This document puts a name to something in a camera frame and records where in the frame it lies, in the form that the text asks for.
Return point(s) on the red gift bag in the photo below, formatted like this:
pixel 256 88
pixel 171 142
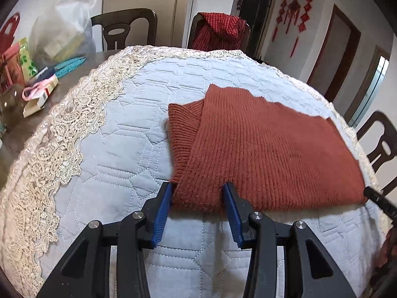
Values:
pixel 7 32

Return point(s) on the pink gift box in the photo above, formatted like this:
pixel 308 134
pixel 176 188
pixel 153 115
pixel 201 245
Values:
pixel 12 68

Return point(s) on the white plastic bag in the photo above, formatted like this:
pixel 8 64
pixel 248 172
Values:
pixel 62 28

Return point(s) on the white carton box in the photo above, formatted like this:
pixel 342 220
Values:
pixel 35 104

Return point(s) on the green leaf print box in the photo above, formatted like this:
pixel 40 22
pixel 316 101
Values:
pixel 28 59

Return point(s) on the dark wooden chair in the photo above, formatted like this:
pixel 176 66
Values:
pixel 372 127
pixel 139 21
pixel 191 31

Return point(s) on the rust red knit sweater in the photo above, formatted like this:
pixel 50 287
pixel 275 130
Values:
pixel 263 149

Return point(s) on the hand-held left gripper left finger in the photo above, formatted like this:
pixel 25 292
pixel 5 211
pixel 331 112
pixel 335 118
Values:
pixel 161 217

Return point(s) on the dark doorway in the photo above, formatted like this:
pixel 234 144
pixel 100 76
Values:
pixel 256 15

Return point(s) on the grey framed glass door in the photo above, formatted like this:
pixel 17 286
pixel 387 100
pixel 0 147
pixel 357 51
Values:
pixel 370 90

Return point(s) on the red checked garment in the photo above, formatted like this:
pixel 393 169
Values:
pixel 221 26

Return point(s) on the grey quilted lace-trimmed blanket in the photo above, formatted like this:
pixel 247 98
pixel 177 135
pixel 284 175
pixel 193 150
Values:
pixel 124 136

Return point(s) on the dark blue white box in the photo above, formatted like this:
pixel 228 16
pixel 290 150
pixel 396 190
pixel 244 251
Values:
pixel 43 73

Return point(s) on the red knot wall ornament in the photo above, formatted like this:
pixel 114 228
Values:
pixel 280 12
pixel 293 9
pixel 304 18

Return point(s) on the pink scissors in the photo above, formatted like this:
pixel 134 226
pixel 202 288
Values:
pixel 38 87

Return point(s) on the glass jar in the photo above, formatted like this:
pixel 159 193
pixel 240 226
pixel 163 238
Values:
pixel 11 105

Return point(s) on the brown framed door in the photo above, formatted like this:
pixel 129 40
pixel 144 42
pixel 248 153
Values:
pixel 332 52

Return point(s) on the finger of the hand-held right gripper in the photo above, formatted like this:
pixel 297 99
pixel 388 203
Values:
pixel 380 201

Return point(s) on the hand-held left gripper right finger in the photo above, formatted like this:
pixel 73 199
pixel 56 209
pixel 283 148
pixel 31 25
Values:
pixel 234 214

